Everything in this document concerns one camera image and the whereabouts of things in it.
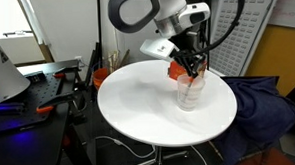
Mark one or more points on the orange and grey marker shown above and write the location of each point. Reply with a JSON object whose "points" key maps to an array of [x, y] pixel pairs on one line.
{"points": [[187, 90]]}

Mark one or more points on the black camera tripod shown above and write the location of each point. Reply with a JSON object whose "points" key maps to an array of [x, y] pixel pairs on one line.
{"points": [[209, 36]]}

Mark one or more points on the whiteboard with writing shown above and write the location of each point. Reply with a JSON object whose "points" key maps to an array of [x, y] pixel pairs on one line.
{"points": [[291, 6]]}

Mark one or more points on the black perforated breadboard table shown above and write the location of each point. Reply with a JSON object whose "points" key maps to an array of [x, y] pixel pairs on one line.
{"points": [[38, 94]]}

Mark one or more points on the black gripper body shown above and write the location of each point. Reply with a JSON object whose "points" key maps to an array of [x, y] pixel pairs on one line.
{"points": [[191, 44]]}

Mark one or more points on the orange bucket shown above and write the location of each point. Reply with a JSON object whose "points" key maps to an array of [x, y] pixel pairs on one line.
{"points": [[100, 78]]}

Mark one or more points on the bundle of wooden sticks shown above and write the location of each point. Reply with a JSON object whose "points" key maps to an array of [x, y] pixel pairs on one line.
{"points": [[115, 60]]}

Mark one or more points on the white louvered panel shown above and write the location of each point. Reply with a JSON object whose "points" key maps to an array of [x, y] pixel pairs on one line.
{"points": [[252, 31]]}

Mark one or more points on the clear plastic measuring cup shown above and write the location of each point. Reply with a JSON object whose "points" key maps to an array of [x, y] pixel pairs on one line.
{"points": [[190, 99]]}

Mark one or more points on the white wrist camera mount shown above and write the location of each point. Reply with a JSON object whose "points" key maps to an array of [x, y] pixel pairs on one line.
{"points": [[156, 48]]}

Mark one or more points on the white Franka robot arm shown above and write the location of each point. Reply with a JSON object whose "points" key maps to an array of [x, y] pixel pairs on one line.
{"points": [[170, 4]]}

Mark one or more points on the bright window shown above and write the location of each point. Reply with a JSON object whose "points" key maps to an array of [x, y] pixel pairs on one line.
{"points": [[4, 15]]}

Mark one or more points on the chrome table base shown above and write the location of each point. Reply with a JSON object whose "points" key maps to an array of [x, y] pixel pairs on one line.
{"points": [[159, 158]]}

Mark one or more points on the black vertical pole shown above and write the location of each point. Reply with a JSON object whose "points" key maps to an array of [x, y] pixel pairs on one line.
{"points": [[100, 34]]}

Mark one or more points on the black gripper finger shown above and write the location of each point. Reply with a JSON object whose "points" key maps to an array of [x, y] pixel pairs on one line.
{"points": [[188, 65], [199, 65]]}

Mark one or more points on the white wall outlet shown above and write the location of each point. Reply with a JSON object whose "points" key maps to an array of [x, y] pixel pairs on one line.
{"points": [[78, 60]]}

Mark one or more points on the dark blue cloth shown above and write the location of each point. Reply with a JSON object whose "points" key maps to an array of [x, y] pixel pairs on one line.
{"points": [[259, 111]]}

